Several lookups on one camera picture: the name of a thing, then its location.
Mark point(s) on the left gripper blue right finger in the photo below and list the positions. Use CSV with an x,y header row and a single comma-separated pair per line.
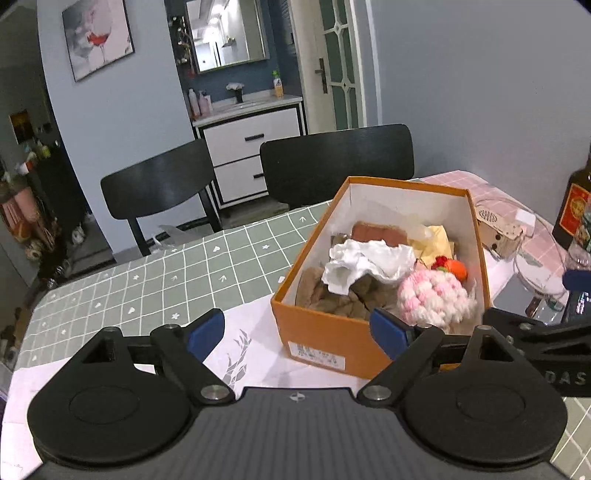
x,y
391,334

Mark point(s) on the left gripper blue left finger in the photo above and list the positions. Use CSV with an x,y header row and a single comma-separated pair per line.
x,y
201,336

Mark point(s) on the pink white crochet ball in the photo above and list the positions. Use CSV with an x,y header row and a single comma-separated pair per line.
x,y
434,298

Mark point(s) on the white tissue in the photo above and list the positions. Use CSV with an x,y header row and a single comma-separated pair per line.
x,y
351,260

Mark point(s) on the yellow cleaning cloth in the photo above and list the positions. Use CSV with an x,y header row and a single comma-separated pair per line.
x,y
437,245

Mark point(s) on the brown heart-shaped sponge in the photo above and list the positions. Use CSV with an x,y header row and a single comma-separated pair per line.
x,y
391,234

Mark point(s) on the white printed table runner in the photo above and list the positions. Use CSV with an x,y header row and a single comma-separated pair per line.
x,y
250,354

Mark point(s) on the brown plush toy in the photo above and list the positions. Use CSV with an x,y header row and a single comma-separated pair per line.
x,y
364,296

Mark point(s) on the green grid tablecloth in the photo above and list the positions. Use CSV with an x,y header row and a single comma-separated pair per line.
x,y
176,285

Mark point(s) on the orange cardboard box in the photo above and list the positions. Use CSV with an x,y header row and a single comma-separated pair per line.
x,y
413,207

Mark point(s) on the small cardboard robot box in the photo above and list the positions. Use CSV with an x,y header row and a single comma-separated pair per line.
x,y
500,237

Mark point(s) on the brown liquor bottle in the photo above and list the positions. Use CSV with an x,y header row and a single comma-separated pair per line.
x,y
573,205

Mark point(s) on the black chair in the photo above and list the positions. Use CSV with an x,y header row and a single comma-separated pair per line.
x,y
158,184
306,170

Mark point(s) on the white drawer cabinet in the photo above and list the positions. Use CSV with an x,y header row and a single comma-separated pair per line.
x,y
233,135

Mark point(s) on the wall mirror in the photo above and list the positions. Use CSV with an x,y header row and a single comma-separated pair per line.
x,y
226,33

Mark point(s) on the framed wall picture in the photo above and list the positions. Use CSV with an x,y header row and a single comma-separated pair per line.
x,y
97,34

